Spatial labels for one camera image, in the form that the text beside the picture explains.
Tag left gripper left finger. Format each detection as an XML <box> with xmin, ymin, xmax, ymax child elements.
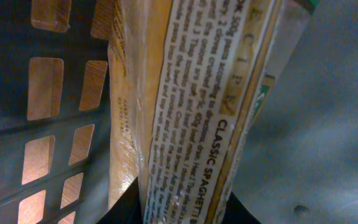
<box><xmin>97</xmin><ymin>177</ymin><xmax>143</xmax><ymax>224</ymax></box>

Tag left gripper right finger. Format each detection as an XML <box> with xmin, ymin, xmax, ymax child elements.
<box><xmin>221</xmin><ymin>192</ymin><xmax>261</xmax><ymax>224</ymax></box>

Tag spaghetti pack orange ends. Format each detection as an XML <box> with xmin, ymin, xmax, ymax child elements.
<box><xmin>108</xmin><ymin>0</ymin><xmax>318</xmax><ymax>223</ymax></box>

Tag grey plastic basket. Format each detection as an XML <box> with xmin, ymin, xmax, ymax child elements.
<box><xmin>0</xmin><ymin>1</ymin><xmax>358</xmax><ymax>223</ymax></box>

